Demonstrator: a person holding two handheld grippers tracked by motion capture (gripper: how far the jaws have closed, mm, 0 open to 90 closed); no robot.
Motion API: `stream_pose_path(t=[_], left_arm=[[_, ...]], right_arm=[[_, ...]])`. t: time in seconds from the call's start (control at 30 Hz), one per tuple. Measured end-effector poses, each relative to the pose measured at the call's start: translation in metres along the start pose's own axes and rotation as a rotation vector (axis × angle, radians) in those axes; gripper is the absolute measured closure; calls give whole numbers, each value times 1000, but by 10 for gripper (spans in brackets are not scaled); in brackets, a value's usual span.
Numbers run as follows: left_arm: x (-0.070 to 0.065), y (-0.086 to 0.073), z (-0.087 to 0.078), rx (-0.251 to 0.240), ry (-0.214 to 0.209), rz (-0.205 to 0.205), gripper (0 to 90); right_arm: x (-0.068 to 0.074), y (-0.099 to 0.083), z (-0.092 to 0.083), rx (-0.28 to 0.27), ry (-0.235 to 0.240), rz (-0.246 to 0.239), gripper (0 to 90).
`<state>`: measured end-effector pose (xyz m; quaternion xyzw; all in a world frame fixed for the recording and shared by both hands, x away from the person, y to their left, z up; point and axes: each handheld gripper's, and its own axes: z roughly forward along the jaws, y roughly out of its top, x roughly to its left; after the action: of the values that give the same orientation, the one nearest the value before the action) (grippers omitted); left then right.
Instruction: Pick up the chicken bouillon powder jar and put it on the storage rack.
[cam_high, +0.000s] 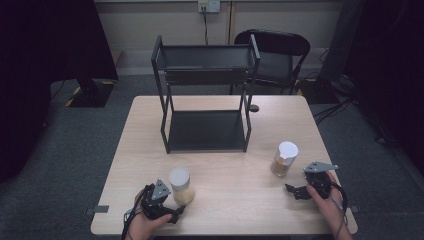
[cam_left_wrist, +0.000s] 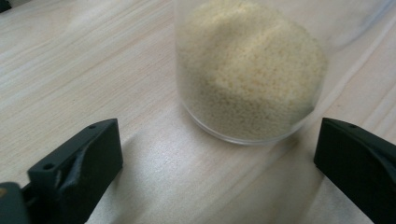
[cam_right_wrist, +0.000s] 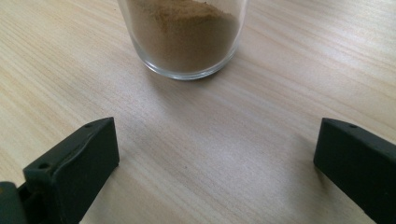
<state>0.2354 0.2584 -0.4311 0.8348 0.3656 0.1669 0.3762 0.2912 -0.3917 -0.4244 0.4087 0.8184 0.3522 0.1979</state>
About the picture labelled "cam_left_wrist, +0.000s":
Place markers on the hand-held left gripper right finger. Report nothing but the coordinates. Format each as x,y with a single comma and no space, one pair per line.
361,165

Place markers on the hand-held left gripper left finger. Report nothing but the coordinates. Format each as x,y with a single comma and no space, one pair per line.
77,174

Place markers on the glass jar of yellow grains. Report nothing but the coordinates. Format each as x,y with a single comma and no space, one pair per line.
249,77

